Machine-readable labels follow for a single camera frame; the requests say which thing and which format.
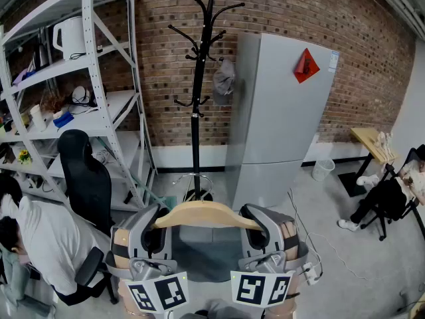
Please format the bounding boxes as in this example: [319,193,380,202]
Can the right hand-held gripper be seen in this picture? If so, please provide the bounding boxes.
[230,203,309,308]

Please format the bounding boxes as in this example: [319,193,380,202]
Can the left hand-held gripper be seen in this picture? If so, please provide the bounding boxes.
[106,204,190,314]

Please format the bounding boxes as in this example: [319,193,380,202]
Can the blue-grey garment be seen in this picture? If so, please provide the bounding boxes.
[171,225,247,282]

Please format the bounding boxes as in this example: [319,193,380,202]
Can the wooden clothes hanger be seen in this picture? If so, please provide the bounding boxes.
[152,201,263,231]

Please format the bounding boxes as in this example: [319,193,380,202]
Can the person's left forearm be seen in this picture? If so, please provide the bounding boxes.
[116,280,167,319]

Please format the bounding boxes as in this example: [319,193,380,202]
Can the person's right forearm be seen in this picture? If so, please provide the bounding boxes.
[264,272,300,319]

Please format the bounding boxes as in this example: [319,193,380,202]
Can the person's right hand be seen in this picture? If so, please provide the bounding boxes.
[281,221,299,261]

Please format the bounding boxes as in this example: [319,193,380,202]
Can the person's left hand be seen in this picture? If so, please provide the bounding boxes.
[112,228,131,268]

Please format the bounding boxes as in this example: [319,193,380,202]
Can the white power strip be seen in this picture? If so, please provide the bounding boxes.
[300,261,322,286]

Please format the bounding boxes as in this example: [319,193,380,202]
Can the black swivel chair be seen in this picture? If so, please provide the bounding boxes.
[74,246,120,305]

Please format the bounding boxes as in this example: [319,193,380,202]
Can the white wastebasket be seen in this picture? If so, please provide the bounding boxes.
[311,158,336,182]

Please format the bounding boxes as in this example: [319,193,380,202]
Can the black office chair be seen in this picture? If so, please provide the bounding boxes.
[56,129,114,236]

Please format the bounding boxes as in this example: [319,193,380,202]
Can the grey refrigerator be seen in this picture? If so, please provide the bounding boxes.
[225,31,340,211]

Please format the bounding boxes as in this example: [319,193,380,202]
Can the black folding chair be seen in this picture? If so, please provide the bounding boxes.
[360,147,425,242]

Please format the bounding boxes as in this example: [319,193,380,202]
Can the white metal shelving rack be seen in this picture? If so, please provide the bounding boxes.
[0,0,159,212]

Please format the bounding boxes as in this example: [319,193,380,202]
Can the wooden table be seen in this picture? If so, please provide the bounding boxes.
[337,127,400,198]

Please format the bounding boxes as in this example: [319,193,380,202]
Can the small wooden model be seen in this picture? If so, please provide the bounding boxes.
[374,131,393,156]

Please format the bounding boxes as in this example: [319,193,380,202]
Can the grey jacket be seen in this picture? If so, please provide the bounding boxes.
[0,244,58,319]

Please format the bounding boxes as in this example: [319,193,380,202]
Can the blue cloth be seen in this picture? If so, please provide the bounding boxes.
[52,111,75,130]

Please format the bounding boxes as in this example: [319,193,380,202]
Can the grey cap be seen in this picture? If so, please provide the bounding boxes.
[212,58,236,106]

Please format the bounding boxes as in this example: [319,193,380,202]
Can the black headphones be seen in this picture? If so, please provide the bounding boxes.
[70,85,98,108]

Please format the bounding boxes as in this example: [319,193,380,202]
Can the red diamond paper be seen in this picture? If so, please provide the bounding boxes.
[293,47,321,84]

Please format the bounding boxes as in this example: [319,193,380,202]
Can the black coat rack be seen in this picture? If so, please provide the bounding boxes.
[167,0,246,203]

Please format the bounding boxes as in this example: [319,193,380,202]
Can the white cup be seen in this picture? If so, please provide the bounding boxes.
[29,104,48,133]

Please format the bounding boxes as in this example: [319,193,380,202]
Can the brown dried plant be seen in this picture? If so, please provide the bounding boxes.
[41,92,66,113]

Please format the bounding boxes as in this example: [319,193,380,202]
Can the white label sticker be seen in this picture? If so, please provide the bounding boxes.
[327,50,341,74]

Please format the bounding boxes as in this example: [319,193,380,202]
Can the white electric kettle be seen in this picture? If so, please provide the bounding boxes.
[52,15,88,61]

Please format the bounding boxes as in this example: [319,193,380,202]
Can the white floor cable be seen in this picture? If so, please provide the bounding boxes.
[287,187,425,284]

